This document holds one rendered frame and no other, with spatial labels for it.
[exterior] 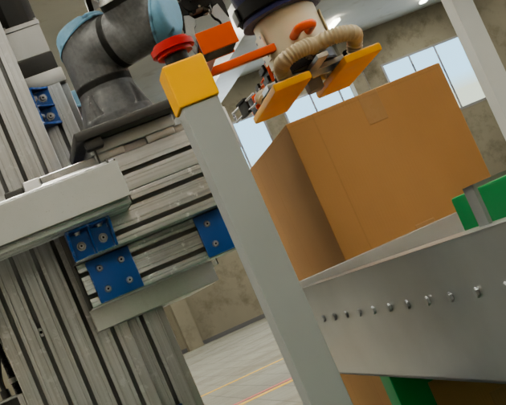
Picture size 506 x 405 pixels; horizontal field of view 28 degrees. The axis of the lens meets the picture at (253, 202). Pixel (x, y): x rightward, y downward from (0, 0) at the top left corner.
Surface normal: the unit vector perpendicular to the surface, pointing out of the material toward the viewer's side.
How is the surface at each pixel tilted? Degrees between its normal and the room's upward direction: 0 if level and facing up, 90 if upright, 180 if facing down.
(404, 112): 90
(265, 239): 90
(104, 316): 90
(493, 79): 90
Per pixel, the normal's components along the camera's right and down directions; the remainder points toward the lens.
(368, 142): 0.15, -0.15
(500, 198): -0.90, 0.38
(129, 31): -0.26, 0.41
